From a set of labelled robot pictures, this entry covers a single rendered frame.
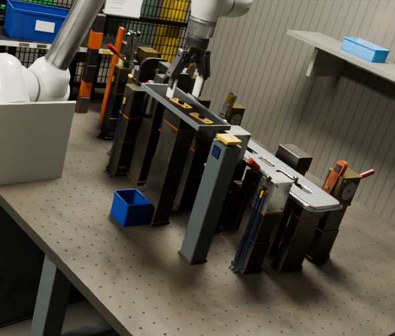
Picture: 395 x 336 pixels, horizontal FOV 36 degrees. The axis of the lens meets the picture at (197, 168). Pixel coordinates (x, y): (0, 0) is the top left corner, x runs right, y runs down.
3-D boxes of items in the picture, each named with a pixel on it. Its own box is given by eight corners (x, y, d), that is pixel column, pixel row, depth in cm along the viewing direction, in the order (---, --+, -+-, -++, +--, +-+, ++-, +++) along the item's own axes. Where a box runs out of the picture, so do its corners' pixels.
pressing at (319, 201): (351, 207, 212) (353, 204, 212) (307, 213, 198) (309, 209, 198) (150, 67, 307) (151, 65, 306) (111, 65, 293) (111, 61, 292)
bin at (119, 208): (145, 225, 223) (151, 203, 219) (122, 227, 216) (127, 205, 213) (131, 209, 230) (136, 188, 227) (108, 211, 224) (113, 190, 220)
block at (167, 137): (169, 224, 227) (200, 113, 210) (151, 226, 222) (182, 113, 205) (155, 210, 234) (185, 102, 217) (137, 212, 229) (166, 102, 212)
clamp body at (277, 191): (261, 272, 215) (294, 182, 200) (236, 277, 207) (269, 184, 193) (248, 260, 220) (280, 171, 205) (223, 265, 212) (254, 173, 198)
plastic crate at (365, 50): (385, 63, 402) (391, 50, 398) (371, 63, 389) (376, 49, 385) (353, 49, 418) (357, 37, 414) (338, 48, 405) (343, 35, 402)
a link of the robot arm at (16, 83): (-21, 115, 228) (-34, 61, 232) (15, 119, 244) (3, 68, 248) (10, 99, 221) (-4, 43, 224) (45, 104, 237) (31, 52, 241)
